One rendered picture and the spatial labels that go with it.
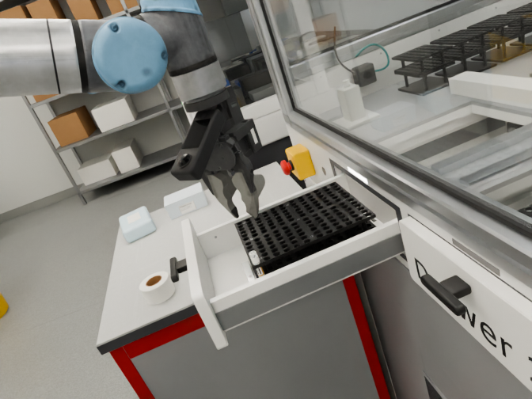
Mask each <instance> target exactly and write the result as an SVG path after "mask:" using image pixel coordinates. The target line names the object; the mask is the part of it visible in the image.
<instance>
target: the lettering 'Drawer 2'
mask: <svg viewBox="0 0 532 399"><path fill-rule="evenodd" d="M414 259H415V262H416V269H417V273H418V277H419V278H420V272H419V269H418V264H417V262H418V263H419V264H420V265H421V266H422V267H423V269H424V271H425V273H426V274H427V271H426V269H425V267H424V266H423V265H422V264H421V263H420V262H419V261H418V260H417V259H416V258H415V257H414ZM465 307H466V306H465ZM466 313H467V315H468V318H469V322H470V324H471V326H472V327H473V328H474V325H475V317H476V314H475V313H473V316H472V320H471V318H470V315H469V311H468V309H467V307H466ZM484 325H485V326H486V327H488V328H489V330H490V331H491V333H492V335H491V334H490V333H489V332H488V331H487V330H485V329H484ZM481 331H482V333H483V335H484V337H485V339H486V340H487V341H488V342H489V343H490V344H491V345H492V346H494V347H495V348H496V345H495V344H494V343H492V342H491V341H490V340H489V339H488V338H487V336H486V335H485V332H486V333H487V334H488V335H489V336H490V337H491V338H492V339H494V340H495V341H496V336H495V334H494V332H493V331H492V329H491V328H490V327H489V326H488V325H487V324H486V323H484V322H481ZM500 339H501V345H502V352H503V355H504V356H505V357H506V352H505V344H506V345H508V346H509V347H510V348H511V349H512V346H511V345H510V344H509V343H508V342H504V339H503V338H502V337H500Z"/></svg>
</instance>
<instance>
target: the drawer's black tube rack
mask: <svg viewBox="0 0 532 399"><path fill-rule="evenodd" d="M364 213H365V214H364ZM367 216H369V217H367ZM373 218H376V215H375V213H374V212H373V211H371V210H370V209H369V208H367V207H366V206H365V205H363V204H362V203H361V202H360V201H358V200H357V199H356V198H355V197H354V196H353V195H351V194H350V193H349V192H348V191H346V190H345V189H344V188H342V187H341V186H340V185H339V184H338V183H336V182H332V183H331V184H327V185H326V186H323V187H321V188H318V189H316V190H314V191H312V192H308V193H306V194H305V195H302V196H299V197H297V198H295V199H292V200H289V201H287V202H285V203H282V204H280V205H278V206H276V207H273V208H271V209H268V210H266V211H263V212H261V213H259V214H258V216H257V217H256V218H254V217H253V216H252V217H249V218H247V219H244V220H243V224H245V227H246V229H247V231H248V232H249V235H250V237H251V239H250V240H252V241H253V244H254V245H255V247H256V250H257V252H258V254H259V256H260V258H259V260H262V262H263V265H264V266H262V268H263V271H264V274H265V275H267V274H269V273H271V272H274V271H276V270H278V269H280V268H283V267H285V266H288V265H289V264H293V263H294V262H296V261H299V260H301V259H303V258H306V257H308V256H311V255H313V254H315V253H318V252H320V251H322V250H324V249H327V248H329V247H331V246H333V245H336V244H338V243H341V242H342V241H346V240H348V239H349V238H353V237H354V236H356V235H359V234H361V233H364V232H366V231H368V230H371V229H373V228H375V227H377V226H376V225H375V224H374V223H372V222H371V221H370V220H371V219H373Z"/></svg>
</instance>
